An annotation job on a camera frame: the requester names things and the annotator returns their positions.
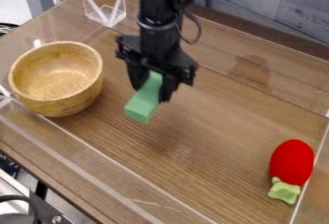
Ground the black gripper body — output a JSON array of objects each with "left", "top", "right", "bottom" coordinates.
[{"left": 115, "top": 20, "right": 198, "bottom": 85}]

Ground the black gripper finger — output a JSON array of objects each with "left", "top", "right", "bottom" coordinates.
[
  {"left": 159, "top": 74, "right": 179, "bottom": 102},
  {"left": 127, "top": 61, "right": 149, "bottom": 90}
]

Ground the clear acrylic tray wall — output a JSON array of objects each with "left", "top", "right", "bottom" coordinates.
[{"left": 0, "top": 0, "right": 329, "bottom": 224}]

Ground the black clamp under table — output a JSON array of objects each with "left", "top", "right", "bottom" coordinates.
[{"left": 0, "top": 195, "right": 75, "bottom": 224}]

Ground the red plush strawberry toy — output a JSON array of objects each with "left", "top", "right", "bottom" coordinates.
[{"left": 268, "top": 139, "right": 314, "bottom": 205}]

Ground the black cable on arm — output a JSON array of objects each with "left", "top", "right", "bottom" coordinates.
[{"left": 177, "top": 7, "right": 203, "bottom": 45}]

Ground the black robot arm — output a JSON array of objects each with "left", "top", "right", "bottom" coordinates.
[{"left": 115, "top": 0, "right": 202, "bottom": 102}]

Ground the clear acrylic corner bracket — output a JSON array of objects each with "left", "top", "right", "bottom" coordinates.
[{"left": 82, "top": 0, "right": 126, "bottom": 28}]

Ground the green foam stick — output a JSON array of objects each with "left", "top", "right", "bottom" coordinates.
[{"left": 124, "top": 71, "right": 162, "bottom": 124}]

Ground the brown wooden bowl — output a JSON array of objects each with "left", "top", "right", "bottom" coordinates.
[{"left": 8, "top": 41, "right": 104, "bottom": 117}]

